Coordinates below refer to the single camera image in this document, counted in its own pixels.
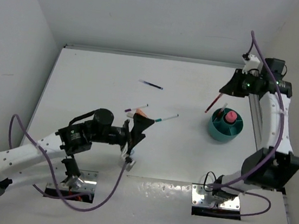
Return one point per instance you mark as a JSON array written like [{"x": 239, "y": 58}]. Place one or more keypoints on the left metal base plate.
[{"x": 87, "y": 182}]

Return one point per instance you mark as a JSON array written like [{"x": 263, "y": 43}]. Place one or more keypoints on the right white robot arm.
[{"x": 274, "y": 162}]

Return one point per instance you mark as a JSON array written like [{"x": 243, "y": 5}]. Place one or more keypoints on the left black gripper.
[{"x": 140, "y": 123}]

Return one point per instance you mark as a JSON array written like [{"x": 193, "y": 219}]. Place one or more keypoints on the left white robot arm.
[{"x": 20, "y": 166}]

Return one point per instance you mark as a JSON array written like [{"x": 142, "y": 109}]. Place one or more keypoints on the metal base plate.
[
  {"x": 87, "y": 182},
  {"x": 203, "y": 198}
]

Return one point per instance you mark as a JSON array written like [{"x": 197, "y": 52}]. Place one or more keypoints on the dark red ink refill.
[{"x": 221, "y": 111}]

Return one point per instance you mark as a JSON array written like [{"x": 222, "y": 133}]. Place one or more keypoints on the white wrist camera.
[
  {"x": 126, "y": 160},
  {"x": 251, "y": 62}
]

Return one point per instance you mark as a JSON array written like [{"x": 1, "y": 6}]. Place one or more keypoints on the green capped white marker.
[{"x": 166, "y": 118}]

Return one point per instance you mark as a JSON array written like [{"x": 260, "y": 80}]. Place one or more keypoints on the pink highlighter marker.
[{"x": 230, "y": 117}]

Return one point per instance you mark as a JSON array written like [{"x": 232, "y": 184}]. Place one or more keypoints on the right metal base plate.
[{"x": 203, "y": 198}]

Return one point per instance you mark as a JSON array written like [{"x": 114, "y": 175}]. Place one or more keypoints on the teal round divided organizer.
[{"x": 222, "y": 131}]

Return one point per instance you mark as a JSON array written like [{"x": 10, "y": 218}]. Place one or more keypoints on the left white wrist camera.
[{"x": 126, "y": 160}]

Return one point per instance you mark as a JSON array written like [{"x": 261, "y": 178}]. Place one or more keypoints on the purple capped white marker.
[{"x": 135, "y": 108}]

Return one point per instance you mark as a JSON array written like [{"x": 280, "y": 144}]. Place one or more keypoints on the blue ink refill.
[{"x": 151, "y": 84}]

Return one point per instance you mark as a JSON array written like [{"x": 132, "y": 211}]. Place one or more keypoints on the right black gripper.
[{"x": 232, "y": 88}]

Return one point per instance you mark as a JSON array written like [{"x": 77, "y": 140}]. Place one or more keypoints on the grey eraser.
[{"x": 130, "y": 115}]

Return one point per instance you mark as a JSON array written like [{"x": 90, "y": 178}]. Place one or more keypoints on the orange highlighter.
[{"x": 140, "y": 112}]

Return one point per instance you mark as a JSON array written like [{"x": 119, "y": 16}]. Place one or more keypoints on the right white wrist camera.
[{"x": 251, "y": 62}]

